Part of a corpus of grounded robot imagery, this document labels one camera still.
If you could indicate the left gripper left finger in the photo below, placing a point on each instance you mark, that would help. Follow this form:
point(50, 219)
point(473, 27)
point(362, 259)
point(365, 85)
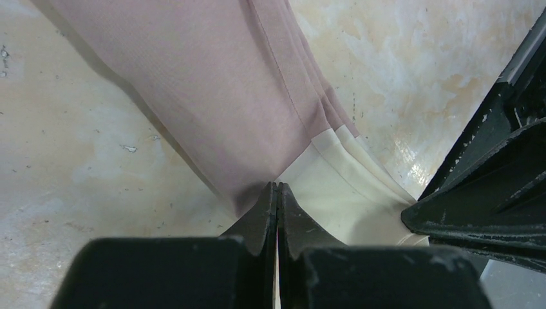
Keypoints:
point(255, 283)

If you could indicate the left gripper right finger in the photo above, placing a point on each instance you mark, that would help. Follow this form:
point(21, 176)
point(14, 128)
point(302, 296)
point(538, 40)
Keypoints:
point(298, 235)

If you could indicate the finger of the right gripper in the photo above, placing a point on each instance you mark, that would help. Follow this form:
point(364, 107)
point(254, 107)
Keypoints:
point(496, 208)

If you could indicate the pink underwear cream waistband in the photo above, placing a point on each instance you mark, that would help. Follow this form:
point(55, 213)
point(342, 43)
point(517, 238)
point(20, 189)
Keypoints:
point(237, 86)

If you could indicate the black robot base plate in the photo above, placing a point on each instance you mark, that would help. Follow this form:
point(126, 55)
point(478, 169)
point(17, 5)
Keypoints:
point(516, 99)

